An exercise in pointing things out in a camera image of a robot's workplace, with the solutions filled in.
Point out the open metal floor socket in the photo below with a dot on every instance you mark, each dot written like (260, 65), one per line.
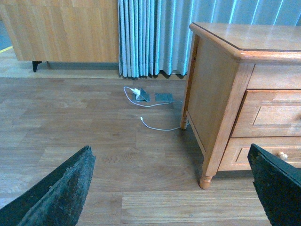
(140, 95)

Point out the closed metal floor socket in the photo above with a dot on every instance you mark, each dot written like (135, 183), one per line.
(163, 97)

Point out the wooden drawer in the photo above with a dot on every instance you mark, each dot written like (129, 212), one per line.
(269, 113)
(235, 155)

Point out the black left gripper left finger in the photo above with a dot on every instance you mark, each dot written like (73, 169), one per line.
(56, 200)

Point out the grey pleated curtain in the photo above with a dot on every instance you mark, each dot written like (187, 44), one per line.
(154, 35)

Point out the wooden nightstand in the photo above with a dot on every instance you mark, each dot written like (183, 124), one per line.
(225, 61)

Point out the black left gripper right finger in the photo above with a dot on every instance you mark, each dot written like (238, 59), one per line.
(278, 186)

